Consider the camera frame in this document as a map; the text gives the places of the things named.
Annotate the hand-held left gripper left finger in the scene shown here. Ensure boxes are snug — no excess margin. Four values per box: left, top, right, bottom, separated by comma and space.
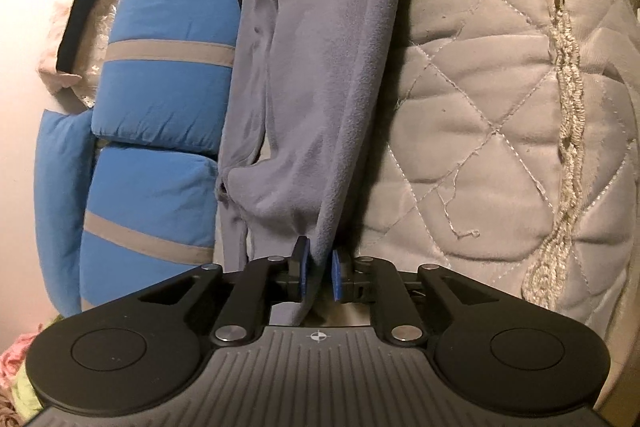
135, 236, 312, 346

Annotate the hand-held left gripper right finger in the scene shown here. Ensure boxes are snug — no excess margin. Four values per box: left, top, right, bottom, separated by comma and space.
331, 248, 502, 349

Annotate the grey-blue fleece garment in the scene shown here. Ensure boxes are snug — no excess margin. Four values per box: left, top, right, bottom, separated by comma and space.
215, 0, 418, 329

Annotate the blue pillow with grey stripes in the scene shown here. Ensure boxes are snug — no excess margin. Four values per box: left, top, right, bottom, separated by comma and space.
91, 0, 256, 154
79, 144, 223, 314

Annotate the quilted white bedspread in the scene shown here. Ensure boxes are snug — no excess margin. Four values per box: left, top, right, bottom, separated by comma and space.
345, 0, 640, 333

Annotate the plain blue pillow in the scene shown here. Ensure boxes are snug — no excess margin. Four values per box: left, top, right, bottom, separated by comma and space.
34, 108, 97, 319

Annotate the pink knitted cloth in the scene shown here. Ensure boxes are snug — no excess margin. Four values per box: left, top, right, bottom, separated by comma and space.
0, 329, 33, 383

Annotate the light green cloth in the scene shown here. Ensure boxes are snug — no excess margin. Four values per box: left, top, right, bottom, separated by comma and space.
9, 369, 43, 414

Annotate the white lace sheet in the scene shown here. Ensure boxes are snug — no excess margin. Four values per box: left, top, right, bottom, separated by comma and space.
70, 0, 141, 110

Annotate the pale pink cloth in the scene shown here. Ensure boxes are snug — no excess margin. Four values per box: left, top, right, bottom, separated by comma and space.
37, 0, 85, 96

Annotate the navy blue folded cloth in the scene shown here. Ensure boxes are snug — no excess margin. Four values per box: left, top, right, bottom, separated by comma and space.
56, 0, 116, 74

